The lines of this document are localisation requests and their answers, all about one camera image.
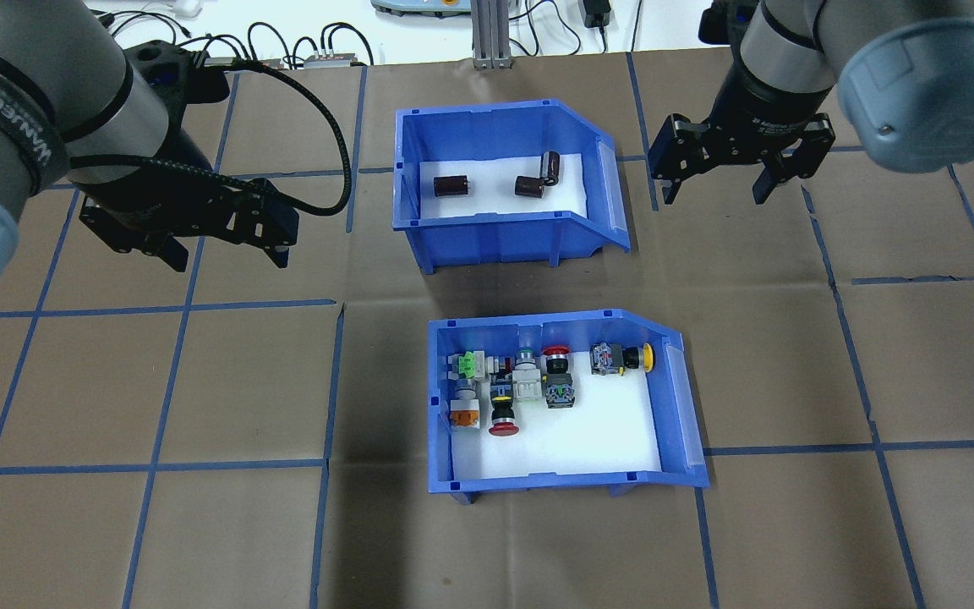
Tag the blue bin with batteries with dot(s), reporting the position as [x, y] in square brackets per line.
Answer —
[495, 241]

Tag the blue bin with push buttons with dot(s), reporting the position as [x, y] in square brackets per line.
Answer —
[538, 480]

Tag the dark cylindrical battery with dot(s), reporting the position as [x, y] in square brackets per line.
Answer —
[551, 165]
[529, 187]
[451, 185]

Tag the grey orange usb hub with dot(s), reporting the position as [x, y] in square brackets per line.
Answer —
[216, 61]
[335, 61]

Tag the black power adapter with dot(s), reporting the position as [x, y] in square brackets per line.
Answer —
[597, 13]

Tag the white desk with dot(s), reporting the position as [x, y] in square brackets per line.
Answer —
[419, 38]

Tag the red mushroom push button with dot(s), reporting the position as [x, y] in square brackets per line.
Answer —
[556, 364]

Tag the light blue teach pendant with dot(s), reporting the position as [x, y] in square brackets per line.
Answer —
[419, 7]

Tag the blue black contact block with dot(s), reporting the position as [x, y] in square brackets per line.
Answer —
[560, 393]

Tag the red emergency stop button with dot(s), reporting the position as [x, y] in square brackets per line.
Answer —
[504, 429]

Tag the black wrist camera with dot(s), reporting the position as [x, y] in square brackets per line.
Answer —
[719, 21]
[174, 72]

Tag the yellow push button switch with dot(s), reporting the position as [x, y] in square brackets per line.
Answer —
[622, 359]

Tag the aluminium frame post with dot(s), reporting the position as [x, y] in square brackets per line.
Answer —
[493, 42]

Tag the green white switch block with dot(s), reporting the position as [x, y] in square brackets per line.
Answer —
[472, 365]

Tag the white orange switch block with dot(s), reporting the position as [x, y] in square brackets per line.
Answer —
[463, 414]

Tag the small red black switch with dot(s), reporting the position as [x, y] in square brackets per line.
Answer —
[501, 370]

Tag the white push button switch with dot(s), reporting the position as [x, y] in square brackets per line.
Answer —
[528, 385]

